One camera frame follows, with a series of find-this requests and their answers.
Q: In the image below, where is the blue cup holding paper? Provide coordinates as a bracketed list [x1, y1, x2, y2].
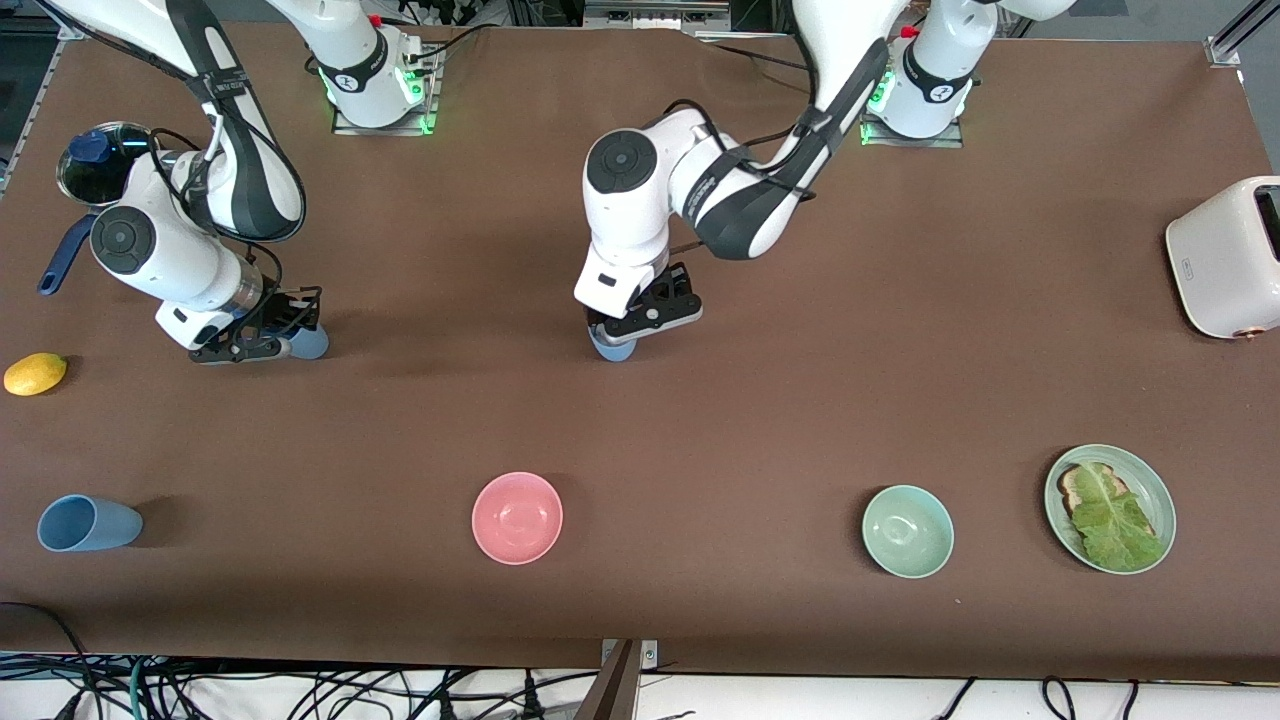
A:
[588, 325, 638, 363]

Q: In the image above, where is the dark blue pot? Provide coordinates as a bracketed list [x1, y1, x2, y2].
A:
[38, 150, 151, 297]

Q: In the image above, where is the glass lid blue knob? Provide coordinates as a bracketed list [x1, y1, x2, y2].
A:
[57, 122, 153, 206]

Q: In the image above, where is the yellow lemon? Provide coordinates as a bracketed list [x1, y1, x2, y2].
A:
[3, 352, 68, 397]

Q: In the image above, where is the pink bowl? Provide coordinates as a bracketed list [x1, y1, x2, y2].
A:
[471, 471, 564, 566]

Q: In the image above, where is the pale green bowl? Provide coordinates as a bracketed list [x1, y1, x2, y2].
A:
[862, 485, 955, 579]

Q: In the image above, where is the brown bread slice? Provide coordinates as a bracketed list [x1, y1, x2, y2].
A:
[1058, 462, 1151, 541]

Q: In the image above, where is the pale green plate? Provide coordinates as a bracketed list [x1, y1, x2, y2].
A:
[1044, 444, 1177, 575]

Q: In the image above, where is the green lettuce leaf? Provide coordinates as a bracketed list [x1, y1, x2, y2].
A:
[1072, 465, 1166, 571]

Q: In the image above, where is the white toaster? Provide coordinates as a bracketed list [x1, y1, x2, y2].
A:
[1165, 175, 1280, 341]

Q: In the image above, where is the aluminium corner profile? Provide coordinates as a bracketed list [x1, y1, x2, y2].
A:
[1205, 0, 1280, 68]

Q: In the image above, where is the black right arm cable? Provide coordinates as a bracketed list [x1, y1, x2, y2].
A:
[150, 125, 287, 296]

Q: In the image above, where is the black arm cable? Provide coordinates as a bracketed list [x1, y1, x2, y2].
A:
[662, 98, 831, 201]
[150, 125, 287, 296]

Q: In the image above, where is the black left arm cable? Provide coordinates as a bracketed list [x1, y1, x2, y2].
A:
[662, 98, 831, 201]

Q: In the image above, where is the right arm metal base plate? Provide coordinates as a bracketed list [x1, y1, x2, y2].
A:
[332, 45, 441, 137]

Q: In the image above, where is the black left base cable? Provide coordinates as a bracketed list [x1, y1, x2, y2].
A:
[700, 30, 816, 81]

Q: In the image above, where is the black base cable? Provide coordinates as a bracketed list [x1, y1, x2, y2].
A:
[700, 30, 816, 81]
[415, 22, 501, 63]

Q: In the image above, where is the black right base cable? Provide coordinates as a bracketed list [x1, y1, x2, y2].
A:
[415, 22, 501, 63]

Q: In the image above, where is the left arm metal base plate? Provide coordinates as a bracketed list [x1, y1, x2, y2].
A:
[858, 55, 966, 149]

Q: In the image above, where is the black looping floor cable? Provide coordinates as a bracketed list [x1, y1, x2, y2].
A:
[0, 600, 96, 720]

